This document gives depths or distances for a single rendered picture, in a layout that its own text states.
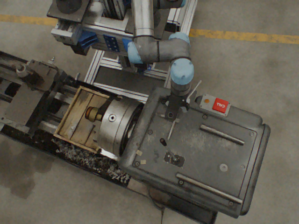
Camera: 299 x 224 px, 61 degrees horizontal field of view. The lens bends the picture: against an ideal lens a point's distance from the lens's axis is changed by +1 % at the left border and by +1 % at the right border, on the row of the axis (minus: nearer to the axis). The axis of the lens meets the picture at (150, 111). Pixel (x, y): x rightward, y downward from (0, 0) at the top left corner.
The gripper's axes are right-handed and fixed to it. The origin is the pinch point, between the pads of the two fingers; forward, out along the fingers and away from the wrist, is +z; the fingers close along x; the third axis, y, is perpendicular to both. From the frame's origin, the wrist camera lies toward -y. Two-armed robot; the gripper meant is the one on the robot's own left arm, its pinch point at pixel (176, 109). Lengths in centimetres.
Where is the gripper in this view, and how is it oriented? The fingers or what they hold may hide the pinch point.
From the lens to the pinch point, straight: 114.1
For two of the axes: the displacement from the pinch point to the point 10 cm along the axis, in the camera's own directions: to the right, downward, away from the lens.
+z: 0.6, 3.2, 9.5
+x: -9.2, -3.5, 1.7
